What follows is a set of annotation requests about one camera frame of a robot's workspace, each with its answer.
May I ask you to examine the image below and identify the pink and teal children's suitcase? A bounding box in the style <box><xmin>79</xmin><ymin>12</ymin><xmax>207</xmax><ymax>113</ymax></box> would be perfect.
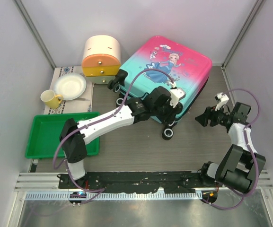
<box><xmin>107</xmin><ymin>36</ymin><xmax>212</xmax><ymax>140</ymax></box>

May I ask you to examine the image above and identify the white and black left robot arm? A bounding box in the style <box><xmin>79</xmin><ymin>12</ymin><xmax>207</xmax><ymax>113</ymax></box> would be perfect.
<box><xmin>58</xmin><ymin>87</ymin><xmax>185</xmax><ymax>189</ymax></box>

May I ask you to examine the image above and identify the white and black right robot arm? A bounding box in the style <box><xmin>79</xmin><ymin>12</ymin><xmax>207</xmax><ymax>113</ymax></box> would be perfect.
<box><xmin>195</xmin><ymin>102</ymin><xmax>266</xmax><ymax>194</ymax></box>

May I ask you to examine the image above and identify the patterned white placemat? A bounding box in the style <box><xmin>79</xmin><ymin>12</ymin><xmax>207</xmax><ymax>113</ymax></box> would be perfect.
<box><xmin>44</xmin><ymin>66</ymin><xmax>94</xmax><ymax>114</ymax></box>

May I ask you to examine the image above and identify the pastel three-drawer storage box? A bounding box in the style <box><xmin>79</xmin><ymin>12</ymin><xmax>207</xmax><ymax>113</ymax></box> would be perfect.
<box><xmin>81</xmin><ymin>35</ymin><xmax>122</xmax><ymax>85</ymax></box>

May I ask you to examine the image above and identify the white paper plate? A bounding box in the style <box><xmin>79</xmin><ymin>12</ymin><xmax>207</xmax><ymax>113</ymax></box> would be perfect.
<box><xmin>53</xmin><ymin>73</ymin><xmax>87</xmax><ymax>101</ymax></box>

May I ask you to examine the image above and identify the yellow ceramic mug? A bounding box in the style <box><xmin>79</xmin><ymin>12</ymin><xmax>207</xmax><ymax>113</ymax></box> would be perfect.
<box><xmin>40</xmin><ymin>90</ymin><xmax>63</xmax><ymax>109</ymax></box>

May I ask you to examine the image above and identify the green plastic tray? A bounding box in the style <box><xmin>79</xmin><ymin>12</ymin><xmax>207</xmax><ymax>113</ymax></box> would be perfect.
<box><xmin>25</xmin><ymin>112</ymin><xmax>100</xmax><ymax>159</ymax></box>

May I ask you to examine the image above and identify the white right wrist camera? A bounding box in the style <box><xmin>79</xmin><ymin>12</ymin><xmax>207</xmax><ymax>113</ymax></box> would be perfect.
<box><xmin>215</xmin><ymin>93</ymin><xmax>229</xmax><ymax>111</ymax></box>

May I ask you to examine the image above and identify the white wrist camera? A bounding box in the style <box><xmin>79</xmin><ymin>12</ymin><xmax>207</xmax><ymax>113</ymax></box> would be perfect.
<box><xmin>170</xmin><ymin>87</ymin><xmax>186</xmax><ymax>108</ymax></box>
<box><xmin>215</xmin><ymin>93</ymin><xmax>229</xmax><ymax>111</ymax></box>

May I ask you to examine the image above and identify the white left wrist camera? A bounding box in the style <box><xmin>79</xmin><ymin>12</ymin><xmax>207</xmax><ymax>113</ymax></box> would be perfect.
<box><xmin>170</xmin><ymin>87</ymin><xmax>186</xmax><ymax>108</ymax></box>

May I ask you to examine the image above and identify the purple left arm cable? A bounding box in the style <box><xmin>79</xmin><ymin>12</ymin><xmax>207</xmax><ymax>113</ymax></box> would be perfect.
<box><xmin>53</xmin><ymin>68</ymin><xmax>177</xmax><ymax>205</ymax></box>

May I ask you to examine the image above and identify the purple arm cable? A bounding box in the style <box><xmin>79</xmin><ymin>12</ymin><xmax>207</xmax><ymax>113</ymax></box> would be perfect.
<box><xmin>53</xmin><ymin>68</ymin><xmax>177</xmax><ymax>205</ymax></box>
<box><xmin>201</xmin><ymin>88</ymin><xmax>262</xmax><ymax>210</ymax></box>

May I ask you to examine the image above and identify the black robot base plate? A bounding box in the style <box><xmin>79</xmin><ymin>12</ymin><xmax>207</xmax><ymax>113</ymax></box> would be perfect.
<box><xmin>57</xmin><ymin>171</ymin><xmax>222</xmax><ymax>194</ymax></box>

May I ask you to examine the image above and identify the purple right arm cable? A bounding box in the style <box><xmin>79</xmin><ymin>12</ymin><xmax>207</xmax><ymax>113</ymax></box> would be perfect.
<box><xmin>201</xmin><ymin>88</ymin><xmax>262</xmax><ymax>210</ymax></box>

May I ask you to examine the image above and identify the aluminium frame rail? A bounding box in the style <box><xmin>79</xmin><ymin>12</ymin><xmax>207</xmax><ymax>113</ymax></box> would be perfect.
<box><xmin>14</xmin><ymin>170</ymin><xmax>273</xmax><ymax>191</ymax></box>

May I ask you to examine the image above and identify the white slotted cable duct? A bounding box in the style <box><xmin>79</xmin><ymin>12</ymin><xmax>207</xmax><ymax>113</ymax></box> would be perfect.
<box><xmin>25</xmin><ymin>189</ymin><xmax>202</xmax><ymax>201</ymax></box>

